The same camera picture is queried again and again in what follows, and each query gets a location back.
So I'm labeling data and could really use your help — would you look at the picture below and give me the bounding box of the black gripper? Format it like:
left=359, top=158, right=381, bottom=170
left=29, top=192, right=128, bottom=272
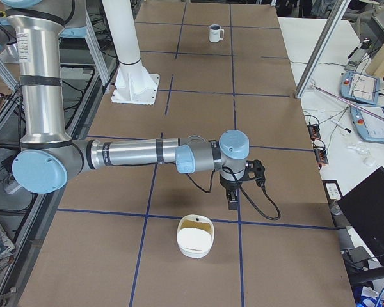
left=220, top=177, right=240, bottom=210

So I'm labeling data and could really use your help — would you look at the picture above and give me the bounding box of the white mug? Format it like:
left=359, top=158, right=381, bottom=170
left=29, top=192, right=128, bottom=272
left=209, top=24, right=225, bottom=43

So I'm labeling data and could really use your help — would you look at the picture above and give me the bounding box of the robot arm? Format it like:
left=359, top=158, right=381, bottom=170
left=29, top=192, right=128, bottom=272
left=5, top=1, right=249, bottom=210

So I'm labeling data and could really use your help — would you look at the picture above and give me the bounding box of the white bowl container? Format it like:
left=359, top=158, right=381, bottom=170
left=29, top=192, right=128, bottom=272
left=177, top=214, right=215, bottom=258

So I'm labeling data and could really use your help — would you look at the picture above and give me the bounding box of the black monitor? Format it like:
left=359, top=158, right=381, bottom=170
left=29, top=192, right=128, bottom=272
left=338, top=167, right=384, bottom=265

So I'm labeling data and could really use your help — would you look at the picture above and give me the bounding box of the near teach pendant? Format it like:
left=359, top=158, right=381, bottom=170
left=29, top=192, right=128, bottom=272
left=350, top=107, right=384, bottom=143

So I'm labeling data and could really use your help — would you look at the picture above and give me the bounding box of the teach pendant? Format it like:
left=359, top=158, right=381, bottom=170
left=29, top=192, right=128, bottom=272
left=340, top=71, right=380, bottom=105
left=350, top=107, right=384, bottom=143

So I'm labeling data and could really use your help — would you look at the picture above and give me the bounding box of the far teach pendant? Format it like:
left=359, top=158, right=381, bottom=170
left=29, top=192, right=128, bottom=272
left=340, top=71, right=380, bottom=105

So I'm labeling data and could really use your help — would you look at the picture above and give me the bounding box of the purple grabber stick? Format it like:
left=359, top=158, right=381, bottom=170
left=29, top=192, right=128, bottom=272
left=311, top=85, right=384, bottom=122

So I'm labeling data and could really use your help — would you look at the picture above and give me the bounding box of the black camera cable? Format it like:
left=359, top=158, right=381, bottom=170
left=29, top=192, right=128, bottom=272
left=184, top=166, right=281, bottom=220

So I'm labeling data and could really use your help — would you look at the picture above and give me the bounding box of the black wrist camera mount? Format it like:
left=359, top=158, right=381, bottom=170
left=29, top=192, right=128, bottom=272
left=241, top=159, right=266, bottom=188

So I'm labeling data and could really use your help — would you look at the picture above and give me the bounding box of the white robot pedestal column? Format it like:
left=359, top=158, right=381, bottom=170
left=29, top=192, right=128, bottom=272
left=102, top=0, right=160, bottom=105

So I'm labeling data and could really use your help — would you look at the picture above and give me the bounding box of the aluminium frame post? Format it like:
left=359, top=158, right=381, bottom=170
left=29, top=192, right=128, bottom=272
left=294, top=0, right=350, bottom=98

